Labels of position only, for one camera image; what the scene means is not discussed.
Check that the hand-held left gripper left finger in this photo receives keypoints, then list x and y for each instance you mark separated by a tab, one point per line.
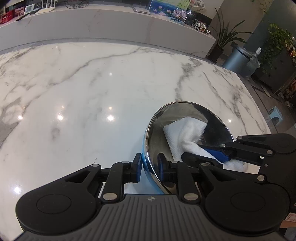
138	169

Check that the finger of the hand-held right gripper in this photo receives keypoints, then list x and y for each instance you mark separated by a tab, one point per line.
215	154
196	158

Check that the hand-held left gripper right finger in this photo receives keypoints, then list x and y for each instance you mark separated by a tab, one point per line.
161	169

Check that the white cloth towel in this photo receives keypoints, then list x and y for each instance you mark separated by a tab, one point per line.
185	134

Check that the steel bowl with blue outside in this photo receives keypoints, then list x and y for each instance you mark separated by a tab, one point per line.
159	139

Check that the small blue plastic stool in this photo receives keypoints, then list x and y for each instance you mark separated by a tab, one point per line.
276	114

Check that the wooden board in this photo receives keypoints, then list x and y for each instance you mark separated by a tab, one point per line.
268	90

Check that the grey metal trash can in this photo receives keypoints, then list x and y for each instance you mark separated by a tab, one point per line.
235	61

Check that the grey cabinet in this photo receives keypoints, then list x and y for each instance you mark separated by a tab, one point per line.
282	71

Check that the translucent plastic bag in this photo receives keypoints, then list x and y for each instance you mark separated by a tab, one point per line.
253	66

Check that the tall potted plant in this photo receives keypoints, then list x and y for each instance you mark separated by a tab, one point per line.
217	52

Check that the assorted bottles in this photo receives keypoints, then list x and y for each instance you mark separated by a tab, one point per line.
291	47

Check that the trailing green leafy plant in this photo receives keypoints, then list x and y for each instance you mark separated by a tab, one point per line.
277	41

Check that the black and white cow figurines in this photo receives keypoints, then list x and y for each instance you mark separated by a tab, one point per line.
202	27

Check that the dark glass jar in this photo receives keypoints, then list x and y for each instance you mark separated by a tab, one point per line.
191	17

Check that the colourful photo box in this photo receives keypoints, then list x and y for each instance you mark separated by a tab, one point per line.
178	15

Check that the round paper hand fan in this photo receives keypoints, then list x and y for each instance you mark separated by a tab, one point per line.
198	7

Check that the white marble television console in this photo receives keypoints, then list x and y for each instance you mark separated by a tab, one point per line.
92	23

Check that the lotus pond painting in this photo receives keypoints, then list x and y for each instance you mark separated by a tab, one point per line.
161	5

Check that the grey set-top box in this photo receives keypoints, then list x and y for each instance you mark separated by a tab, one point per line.
141	10

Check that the white antenna router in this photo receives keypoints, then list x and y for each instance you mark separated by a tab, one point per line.
45	9

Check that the black remote control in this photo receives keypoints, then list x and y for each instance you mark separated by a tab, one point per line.
22	17

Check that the white desk clock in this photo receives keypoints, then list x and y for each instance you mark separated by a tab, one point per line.
29	8

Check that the red gift box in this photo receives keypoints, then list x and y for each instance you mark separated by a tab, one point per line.
5	18

